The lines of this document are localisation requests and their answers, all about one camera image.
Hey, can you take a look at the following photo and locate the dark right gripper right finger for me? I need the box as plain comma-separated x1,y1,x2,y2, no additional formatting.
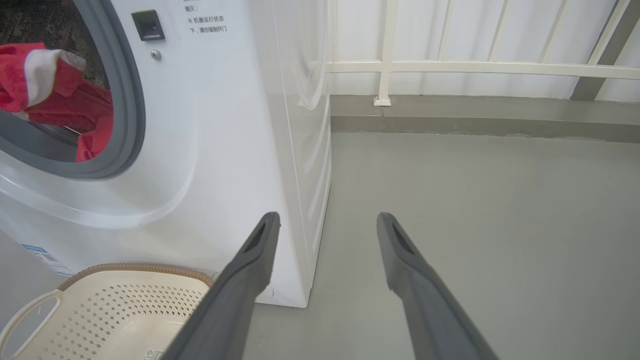
376,212,501,360

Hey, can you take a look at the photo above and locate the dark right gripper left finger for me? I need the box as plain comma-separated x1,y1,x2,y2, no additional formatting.
162,211,282,360

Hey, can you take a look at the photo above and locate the red and white jersey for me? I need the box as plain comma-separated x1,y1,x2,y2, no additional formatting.
0,42,115,163

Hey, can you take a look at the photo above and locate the cream perforated laundry basket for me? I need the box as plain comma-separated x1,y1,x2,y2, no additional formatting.
0,263,216,360

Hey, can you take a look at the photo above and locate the white front-load washing machine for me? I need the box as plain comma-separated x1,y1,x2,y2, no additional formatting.
0,0,332,308

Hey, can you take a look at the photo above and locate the blue energy label sticker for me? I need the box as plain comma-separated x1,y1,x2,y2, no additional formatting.
21,244,76,277

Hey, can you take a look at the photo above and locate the white metal railing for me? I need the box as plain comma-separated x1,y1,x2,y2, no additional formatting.
325,0,640,107

